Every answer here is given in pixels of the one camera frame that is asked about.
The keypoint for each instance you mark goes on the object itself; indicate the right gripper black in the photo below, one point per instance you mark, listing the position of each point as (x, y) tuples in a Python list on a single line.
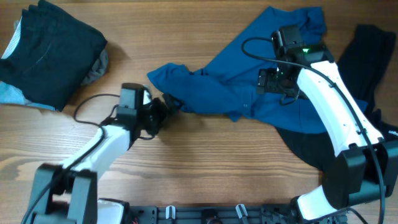
[(266, 81)]

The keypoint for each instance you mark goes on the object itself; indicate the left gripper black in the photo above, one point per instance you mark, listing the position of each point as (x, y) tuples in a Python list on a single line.
[(158, 111)]

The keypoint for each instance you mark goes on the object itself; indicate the blue polo shirt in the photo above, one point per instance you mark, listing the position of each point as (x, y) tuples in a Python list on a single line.
[(227, 85)]

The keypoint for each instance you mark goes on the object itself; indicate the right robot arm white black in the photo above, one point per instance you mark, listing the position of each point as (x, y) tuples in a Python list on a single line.
[(365, 165)]

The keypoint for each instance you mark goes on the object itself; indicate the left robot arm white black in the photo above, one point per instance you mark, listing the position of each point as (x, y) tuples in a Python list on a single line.
[(68, 192)]

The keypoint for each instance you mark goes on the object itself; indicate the folded grey garment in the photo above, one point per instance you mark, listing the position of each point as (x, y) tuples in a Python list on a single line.
[(98, 69)]

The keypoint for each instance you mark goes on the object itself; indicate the black garment with white logo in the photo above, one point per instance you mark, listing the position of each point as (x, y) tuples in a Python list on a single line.
[(362, 66)]

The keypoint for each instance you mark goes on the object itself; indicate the folded dark navy garment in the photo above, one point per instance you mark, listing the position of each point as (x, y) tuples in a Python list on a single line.
[(53, 56)]

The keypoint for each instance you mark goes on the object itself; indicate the folded light blue garment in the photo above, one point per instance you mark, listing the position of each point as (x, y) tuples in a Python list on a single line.
[(9, 93)]

